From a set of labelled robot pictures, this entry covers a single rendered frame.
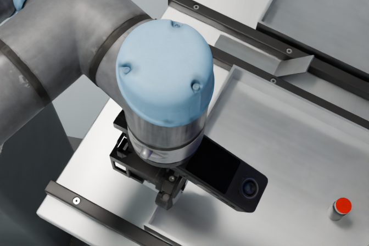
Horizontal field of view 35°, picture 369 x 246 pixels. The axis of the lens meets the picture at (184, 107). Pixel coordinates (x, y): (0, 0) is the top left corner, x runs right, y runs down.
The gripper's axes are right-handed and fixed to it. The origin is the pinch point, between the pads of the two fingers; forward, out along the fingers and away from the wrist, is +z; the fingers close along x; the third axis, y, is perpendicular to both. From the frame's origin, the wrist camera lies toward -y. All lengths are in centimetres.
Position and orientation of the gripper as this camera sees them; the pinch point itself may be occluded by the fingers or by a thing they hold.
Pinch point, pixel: (179, 190)
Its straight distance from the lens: 77.4
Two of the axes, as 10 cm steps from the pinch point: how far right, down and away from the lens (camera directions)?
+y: -8.8, -4.4, 1.5
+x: -4.7, 8.1, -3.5
